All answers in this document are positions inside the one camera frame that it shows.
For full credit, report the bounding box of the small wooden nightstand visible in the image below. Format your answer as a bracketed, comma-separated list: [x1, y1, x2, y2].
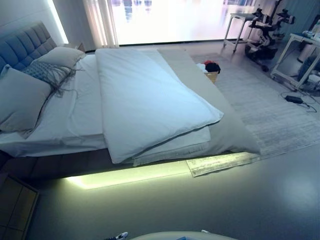
[63, 42, 86, 54]

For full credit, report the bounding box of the white fitted mattress sheet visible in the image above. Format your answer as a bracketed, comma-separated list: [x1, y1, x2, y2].
[0, 53, 111, 158]

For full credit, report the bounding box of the grey area rug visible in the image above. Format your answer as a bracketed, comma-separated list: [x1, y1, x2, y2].
[186, 53, 320, 179]

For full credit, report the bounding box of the beige curtain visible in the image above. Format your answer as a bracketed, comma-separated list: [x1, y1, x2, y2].
[82, 0, 120, 47]

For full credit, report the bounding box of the black garment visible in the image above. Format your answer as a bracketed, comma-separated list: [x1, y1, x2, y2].
[205, 62, 222, 75]

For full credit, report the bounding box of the grey tufted headboard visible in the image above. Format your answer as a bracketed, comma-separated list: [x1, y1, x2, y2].
[0, 21, 58, 76]

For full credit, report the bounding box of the small beige pillow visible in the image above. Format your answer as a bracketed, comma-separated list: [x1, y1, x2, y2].
[36, 46, 86, 70]

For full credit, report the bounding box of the light blue pillow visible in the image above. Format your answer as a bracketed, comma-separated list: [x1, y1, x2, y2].
[0, 64, 12, 79]

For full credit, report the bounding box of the white duvet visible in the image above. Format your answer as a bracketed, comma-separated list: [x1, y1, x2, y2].
[94, 47, 225, 165]

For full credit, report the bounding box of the black floor cable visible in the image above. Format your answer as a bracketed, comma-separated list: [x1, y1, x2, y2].
[279, 84, 317, 114]

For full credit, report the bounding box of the large beige pillow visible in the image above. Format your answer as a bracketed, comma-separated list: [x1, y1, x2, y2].
[0, 66, 53, 133]

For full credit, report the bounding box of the large wooden nightstand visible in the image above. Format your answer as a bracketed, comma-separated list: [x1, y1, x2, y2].
[0, 172, 40, 240]

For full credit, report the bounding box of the black robot on stand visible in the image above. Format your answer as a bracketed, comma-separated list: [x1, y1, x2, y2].
[244, 0, 297, 72]

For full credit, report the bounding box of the grey patterned fringed cushion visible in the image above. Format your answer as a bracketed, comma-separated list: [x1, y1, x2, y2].
[21, 59, 84, 111]

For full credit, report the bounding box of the wicker laundry basket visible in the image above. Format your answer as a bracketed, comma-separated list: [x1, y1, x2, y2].
[203, 71, 219, 85]

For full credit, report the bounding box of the black power adapter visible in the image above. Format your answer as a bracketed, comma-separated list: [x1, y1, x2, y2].
[285, 94, 304, 103]

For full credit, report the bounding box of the white wall light strip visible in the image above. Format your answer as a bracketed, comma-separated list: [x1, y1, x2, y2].
[46, 0, 70, 45]

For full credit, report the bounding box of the white metal table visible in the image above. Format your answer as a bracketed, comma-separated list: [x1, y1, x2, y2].
[269, 31, 320, 91]
[222, 12, 255, 54]

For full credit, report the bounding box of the beige bed blanket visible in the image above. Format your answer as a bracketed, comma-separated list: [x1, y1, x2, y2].
[156, 48, 262, 157]

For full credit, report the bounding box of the dark brown bed frame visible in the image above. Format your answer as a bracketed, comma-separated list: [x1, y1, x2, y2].
[0, 146, 191, 191]

